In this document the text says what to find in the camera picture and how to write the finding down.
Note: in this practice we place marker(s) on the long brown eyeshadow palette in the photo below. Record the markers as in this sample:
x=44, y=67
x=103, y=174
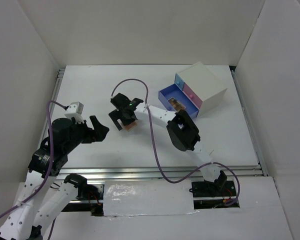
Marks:
x=176, y=105

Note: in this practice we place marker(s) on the white front cover board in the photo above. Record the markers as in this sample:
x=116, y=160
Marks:
x=147, y=198

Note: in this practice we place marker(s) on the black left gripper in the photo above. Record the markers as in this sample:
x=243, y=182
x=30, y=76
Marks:
x=100, y=131

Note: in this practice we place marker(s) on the light blue drawer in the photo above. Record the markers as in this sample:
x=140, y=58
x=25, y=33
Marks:
x=179, y=82

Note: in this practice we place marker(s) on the aluminium frame rail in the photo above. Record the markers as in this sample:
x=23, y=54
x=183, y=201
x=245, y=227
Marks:
x=132, y=154

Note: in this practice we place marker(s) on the pink four-pan eyeshadow palette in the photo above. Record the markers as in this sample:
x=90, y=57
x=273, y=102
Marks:
x=130, y=126

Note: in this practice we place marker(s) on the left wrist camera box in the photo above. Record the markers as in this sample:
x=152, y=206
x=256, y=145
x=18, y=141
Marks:
x=74, y=110

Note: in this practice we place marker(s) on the white drawer cabinet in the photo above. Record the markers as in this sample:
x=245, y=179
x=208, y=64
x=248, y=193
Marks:
x=205, y=84

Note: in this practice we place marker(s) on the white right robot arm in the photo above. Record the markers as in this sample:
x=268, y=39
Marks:
x=183, y=133

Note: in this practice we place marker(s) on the pink drawer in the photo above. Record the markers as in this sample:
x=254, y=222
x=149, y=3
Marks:
x=192, y=96

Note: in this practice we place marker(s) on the purple-blue drawer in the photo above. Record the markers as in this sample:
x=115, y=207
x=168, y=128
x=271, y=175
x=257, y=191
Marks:
x=174, y=92

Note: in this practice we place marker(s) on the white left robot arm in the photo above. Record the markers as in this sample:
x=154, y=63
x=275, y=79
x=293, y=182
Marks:
x=31, y=216

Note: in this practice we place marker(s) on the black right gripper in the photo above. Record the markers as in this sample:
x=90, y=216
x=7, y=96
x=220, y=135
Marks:
x=115, y=115

